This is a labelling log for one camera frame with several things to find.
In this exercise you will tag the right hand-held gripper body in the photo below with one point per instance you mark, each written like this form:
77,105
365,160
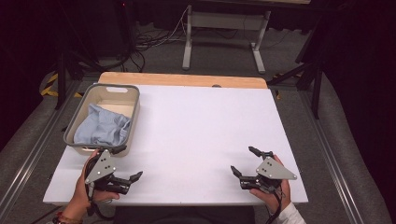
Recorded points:
274,171

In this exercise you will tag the light blue tank top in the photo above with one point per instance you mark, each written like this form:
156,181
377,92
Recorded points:
99,127

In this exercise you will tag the person's dark lap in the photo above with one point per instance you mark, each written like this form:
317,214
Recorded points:
186,216

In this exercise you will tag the beige plastic basket grey rim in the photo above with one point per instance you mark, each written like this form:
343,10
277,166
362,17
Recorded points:
115,102

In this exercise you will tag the aluminium floor rail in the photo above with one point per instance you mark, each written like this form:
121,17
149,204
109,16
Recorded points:
31,158
330,155

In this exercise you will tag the grey metal desk frame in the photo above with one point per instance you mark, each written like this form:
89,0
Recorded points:
186,53

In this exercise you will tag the person's right hand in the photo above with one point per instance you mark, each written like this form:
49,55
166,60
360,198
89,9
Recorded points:
277,199

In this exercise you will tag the person's left hand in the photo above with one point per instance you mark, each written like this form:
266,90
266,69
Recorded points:
81,196

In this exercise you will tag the black metal stand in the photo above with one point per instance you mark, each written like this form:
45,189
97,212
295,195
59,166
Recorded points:
60,81
317,93

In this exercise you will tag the yellow black hazard tape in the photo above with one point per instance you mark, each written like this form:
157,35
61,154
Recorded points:
46,90

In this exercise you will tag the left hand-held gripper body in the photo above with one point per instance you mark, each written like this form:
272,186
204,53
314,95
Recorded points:
101,168

